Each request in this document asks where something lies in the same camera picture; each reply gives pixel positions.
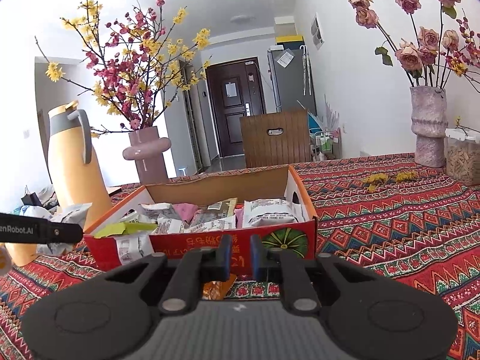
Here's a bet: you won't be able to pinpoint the grey refrigerator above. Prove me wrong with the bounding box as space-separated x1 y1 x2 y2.
267 49 317 115

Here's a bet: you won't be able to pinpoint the white cracker snack packet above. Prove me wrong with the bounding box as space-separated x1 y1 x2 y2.
241 198 304 228

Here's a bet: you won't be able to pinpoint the silver biscuit snack packet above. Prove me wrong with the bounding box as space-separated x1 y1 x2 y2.
188 215 236 233

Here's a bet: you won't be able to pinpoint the dried pink roses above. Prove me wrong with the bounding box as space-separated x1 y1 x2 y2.
347 0 479 91

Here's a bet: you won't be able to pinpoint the yellow thermos jug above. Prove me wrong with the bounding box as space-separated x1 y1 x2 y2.
46 100 113 229

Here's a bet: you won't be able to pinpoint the wire storage rack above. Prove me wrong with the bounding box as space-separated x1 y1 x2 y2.
309 127 342 162

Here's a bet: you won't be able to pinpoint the yellow ceramic mug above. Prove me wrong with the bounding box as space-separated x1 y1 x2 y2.
5 243 38 267

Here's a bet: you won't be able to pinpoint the pink snack packet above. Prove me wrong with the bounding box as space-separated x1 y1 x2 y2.
172 203 199 224

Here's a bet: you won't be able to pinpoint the orange cracker snack packet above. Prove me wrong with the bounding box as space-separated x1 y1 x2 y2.
202 274 237 301

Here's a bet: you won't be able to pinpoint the dark brown entry door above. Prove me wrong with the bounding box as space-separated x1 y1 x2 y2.
206 57 266 157

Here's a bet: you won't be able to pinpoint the patterned red tablecloth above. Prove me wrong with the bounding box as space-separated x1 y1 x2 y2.
1 153 479 359

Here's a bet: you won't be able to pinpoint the pink glass vase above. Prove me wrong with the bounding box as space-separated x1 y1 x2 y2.
123 126 172 185

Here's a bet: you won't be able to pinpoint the green snack bar packet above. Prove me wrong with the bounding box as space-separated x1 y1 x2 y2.
93 222 157 239

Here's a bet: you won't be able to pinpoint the yellow box atop fridge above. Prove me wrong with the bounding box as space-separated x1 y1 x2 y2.
275 35 304 44

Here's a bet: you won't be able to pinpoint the red orange cardboard box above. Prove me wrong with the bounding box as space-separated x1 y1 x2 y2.
85 166 317 275

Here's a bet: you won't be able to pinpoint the clear cereal container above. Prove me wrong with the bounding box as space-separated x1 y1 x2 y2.
446 127 480 186

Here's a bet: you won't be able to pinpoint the fallen yellow petals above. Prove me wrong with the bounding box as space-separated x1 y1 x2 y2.
362 171 418 193

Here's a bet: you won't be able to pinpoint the textured lilac vase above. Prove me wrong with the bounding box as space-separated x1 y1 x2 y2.
410 85 448 168

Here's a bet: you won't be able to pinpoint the pink yellow blossom branches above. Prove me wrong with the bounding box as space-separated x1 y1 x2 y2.
35 0 213 137

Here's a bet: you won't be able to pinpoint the white blue plastic bag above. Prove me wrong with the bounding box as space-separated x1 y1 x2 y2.
19 205 53 220

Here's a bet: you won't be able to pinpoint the brown wooden chair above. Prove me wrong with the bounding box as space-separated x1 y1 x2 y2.
240 109 312 168

